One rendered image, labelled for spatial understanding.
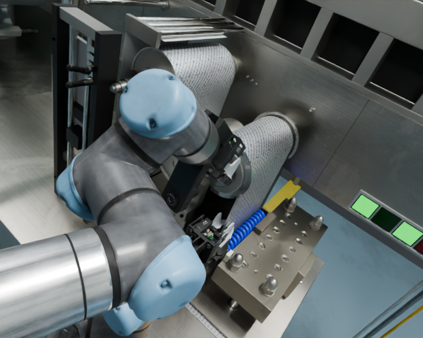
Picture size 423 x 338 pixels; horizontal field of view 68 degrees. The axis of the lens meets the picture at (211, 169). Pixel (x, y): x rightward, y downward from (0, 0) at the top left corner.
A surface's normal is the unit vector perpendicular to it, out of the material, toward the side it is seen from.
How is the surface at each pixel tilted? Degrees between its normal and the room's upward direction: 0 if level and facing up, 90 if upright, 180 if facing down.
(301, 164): 90
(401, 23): 90
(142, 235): 5
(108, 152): 51
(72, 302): 65
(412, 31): 90
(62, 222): 0
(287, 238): 0
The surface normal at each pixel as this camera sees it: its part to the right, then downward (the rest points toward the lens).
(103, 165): -0.18, -0.58
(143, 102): -0.27, -0.22
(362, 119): -0.59, 0.34
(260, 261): 0.29, -0.76
